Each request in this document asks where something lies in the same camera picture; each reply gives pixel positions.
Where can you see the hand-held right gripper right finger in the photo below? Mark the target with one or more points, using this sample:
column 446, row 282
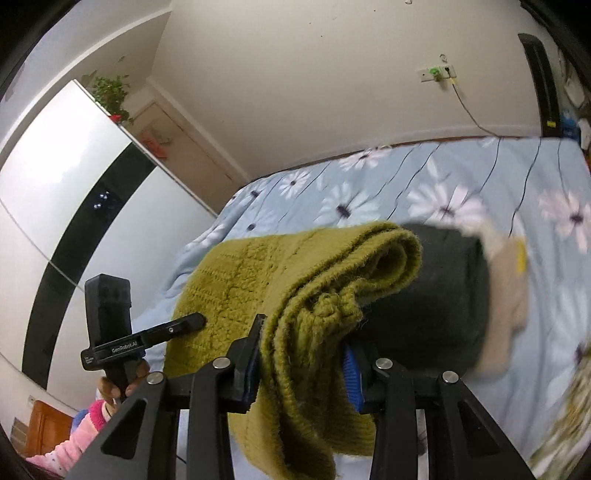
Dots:
column 353, row 383

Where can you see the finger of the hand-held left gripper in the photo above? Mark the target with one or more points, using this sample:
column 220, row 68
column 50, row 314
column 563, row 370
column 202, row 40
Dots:
column 175, row 328

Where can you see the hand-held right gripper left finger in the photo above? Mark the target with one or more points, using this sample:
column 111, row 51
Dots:
column 251, row 383

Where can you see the olive green knit sweater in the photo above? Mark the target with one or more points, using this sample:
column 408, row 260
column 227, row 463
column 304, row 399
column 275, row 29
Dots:
column 240, row 277

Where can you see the person's left forearm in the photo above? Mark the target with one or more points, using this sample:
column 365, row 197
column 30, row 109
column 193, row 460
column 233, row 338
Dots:
column 69, row 447

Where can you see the person's left hand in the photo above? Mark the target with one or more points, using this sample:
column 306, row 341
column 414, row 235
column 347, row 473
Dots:
column 107, row 390

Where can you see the dark cloth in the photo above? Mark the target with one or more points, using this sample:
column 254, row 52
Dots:
column 438, row 300

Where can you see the brown wooden furniture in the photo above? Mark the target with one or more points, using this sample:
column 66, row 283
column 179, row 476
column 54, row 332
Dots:
column 44, row 427

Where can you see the white wardrobe with black stripe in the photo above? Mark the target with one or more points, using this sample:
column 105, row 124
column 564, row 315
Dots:
column 60, row 175

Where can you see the beige cloth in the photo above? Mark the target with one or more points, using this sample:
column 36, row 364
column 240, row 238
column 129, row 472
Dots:
column 505, row 300

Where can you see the red door decoration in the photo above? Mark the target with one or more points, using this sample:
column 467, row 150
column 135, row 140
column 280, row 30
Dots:
column 154, row 140

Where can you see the white door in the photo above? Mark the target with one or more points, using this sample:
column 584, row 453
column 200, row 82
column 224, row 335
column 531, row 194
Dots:
column 194, row 147

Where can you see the olive patterned cloth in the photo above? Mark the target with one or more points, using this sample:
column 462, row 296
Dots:
column 568, row 415

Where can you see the green potted plant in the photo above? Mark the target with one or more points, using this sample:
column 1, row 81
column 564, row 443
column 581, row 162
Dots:
column 111, row 94

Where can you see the blue floral duvet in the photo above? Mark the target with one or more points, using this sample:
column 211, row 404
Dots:
column 461, row 184

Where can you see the black upright bar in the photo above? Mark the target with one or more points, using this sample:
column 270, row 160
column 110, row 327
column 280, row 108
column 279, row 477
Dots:
column 542, row 83

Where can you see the white and blue clutter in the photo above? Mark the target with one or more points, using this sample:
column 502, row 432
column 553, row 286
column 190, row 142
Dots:
column 575, row 92

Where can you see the white wall socket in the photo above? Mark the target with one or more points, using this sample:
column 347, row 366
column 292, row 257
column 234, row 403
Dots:
column 429, row 74

